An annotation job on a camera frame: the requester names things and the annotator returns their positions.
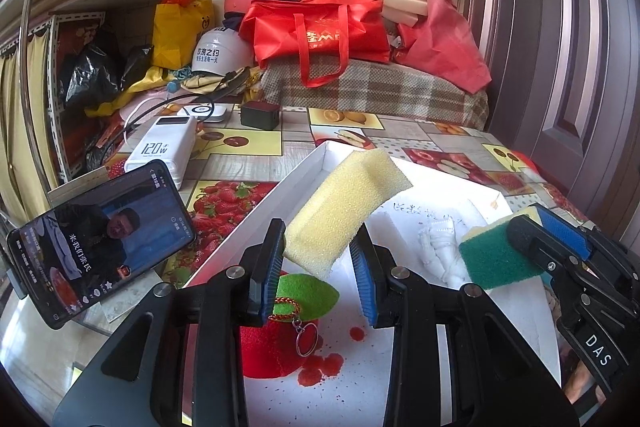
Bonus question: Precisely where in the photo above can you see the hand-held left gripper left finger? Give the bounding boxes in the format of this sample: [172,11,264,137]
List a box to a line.
[52,218,287,427]

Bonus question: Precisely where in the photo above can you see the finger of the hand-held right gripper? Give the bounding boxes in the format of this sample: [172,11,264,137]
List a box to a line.
[506,214,632,400]
[532,203,640,293]

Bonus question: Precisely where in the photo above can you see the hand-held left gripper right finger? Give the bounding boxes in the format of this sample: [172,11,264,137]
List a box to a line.
[349,223,581,427]

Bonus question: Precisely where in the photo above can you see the green and yellow scouring sponge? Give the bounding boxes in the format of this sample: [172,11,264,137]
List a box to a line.
[458,206,551,292]

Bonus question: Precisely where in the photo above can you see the yellow foam sponge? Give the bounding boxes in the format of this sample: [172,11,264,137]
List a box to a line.
[282,150,413,280]

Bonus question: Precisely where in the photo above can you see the white cardboard box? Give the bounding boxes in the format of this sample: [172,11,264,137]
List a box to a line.
[182,141,563,427]

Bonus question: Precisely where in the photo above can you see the white crumpled cloth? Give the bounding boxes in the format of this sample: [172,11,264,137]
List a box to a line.
[417,217,471,290]

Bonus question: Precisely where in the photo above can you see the fruit printed tablecloth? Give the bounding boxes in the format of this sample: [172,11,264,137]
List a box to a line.
[0,104,601,427]

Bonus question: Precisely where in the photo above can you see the black power adapter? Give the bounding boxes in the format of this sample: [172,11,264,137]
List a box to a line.
[240,102,282,131]

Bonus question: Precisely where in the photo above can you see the white power bank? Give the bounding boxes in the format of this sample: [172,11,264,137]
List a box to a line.
[123,116,198,180]

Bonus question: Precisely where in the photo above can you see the white round charger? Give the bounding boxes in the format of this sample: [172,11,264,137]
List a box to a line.
[162,103,228,124]

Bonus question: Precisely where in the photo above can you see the black smartphone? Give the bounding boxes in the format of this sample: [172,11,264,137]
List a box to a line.
[6,159,197,330]

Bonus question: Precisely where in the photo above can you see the plaid cloth covered bench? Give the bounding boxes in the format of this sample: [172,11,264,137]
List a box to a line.
[257,57,491,131]

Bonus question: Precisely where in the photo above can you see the brown wooden door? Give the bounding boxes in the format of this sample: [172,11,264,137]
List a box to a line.
[465,0,640,228]

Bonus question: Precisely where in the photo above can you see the red nonwoven bag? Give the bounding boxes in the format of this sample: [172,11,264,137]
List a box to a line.
[395,0,493,95]

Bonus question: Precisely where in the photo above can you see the white helmet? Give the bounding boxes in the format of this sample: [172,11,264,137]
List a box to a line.
[192,27,257,80]

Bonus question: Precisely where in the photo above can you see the yellow cloth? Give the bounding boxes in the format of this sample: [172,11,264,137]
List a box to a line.
[84,67,201,118]

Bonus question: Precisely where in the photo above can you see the red tote bag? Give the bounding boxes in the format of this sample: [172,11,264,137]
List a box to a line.
[237,0,392,88]

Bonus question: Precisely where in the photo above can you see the yellow paper bag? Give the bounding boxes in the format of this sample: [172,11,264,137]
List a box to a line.
[151,0,216,70]

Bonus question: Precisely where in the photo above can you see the black plastic bags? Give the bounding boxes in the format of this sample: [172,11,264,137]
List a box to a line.
[57,29,156,108]

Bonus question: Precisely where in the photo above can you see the metal storage rack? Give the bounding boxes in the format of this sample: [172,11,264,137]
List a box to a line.
[45,9,108,185]

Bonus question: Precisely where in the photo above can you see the yellow curtain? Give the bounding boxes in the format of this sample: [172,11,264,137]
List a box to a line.
[0,52,31,218]

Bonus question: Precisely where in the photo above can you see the curved chrome pole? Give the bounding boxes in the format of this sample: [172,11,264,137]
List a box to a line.
[17,0,108,218]

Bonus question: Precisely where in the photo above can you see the red apple sponge keychain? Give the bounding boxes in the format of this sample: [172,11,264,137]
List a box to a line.
[239,273,341,380]

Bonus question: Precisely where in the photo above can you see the white charging cable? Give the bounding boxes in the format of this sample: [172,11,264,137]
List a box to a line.
[122,97,173,142]

